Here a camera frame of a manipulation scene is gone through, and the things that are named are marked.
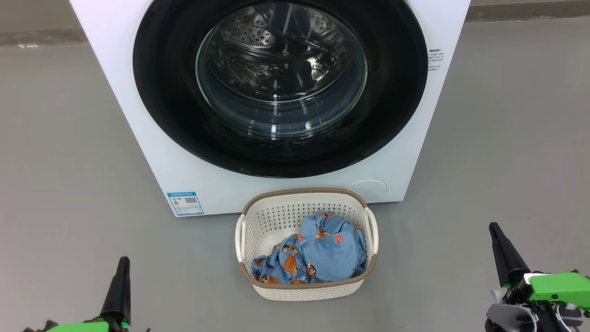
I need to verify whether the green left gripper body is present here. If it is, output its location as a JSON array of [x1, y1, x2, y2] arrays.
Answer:
[[44, 321, 131, 332]]

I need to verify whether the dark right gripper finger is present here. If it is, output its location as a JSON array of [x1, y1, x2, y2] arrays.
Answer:
[[489, 222, 531, 287]]

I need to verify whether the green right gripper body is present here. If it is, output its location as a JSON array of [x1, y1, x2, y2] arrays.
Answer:
[[502, 272, 590, 323]]

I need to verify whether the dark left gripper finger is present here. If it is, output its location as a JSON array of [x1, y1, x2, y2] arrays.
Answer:
[[100, 256, 132, 329]]

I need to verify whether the small blue printed garment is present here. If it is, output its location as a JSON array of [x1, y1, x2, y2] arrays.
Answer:
[[251, 234, 319, 285]]

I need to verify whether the large blue printed garment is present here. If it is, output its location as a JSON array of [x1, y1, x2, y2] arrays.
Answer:
[[297, 210, 368, 282]]

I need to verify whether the black round glass washer door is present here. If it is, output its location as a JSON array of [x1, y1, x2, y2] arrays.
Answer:
[[133, 0, 429, 178]]

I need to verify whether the white front-load washing machine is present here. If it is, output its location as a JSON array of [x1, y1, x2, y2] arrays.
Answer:
[[69, 0, 472, 218]]

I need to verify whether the stainless steel washing machine drum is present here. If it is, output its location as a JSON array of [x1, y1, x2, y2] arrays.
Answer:
[[202, 2, 366, 106]]

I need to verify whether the blue energy label sticker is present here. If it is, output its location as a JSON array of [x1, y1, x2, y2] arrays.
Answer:
[[167, 191, 205, 217]]

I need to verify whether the round white filter cover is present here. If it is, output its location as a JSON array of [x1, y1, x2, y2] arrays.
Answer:
[[347, 179, 388, 204]]

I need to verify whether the cream perforated laundry basket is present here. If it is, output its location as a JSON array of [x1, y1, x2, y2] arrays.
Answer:
[[235, 188, 379, 302]]

